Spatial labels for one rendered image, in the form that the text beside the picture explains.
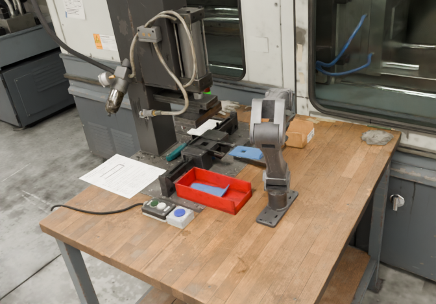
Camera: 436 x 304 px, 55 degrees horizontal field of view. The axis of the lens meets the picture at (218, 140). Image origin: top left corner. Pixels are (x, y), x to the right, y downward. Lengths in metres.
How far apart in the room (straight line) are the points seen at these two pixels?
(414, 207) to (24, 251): 2.34
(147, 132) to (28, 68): 2.94
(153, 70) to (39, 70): 3.12
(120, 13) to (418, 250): 1.74
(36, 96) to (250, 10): 3.03
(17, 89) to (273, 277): 3.73
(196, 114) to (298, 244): 0.61
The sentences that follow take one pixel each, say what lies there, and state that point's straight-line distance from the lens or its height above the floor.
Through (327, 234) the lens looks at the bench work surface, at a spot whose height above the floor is 0.90.
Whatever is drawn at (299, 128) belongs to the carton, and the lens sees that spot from 1.85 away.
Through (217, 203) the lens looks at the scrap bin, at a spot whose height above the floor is 0.93.
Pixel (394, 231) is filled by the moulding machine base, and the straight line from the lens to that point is 2.28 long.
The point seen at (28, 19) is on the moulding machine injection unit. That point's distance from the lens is 4.61.
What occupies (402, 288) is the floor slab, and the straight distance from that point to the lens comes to 2.46.
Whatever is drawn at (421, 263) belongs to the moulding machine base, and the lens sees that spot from 2.36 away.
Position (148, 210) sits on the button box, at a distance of 1.47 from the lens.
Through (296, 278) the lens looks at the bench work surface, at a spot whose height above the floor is 0.90.
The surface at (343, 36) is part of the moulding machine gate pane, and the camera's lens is 1.88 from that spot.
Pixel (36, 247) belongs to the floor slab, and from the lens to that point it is 3.05.
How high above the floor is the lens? 1.81
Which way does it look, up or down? 29 degrees down
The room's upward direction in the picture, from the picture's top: 7 degrees counter-clockwise
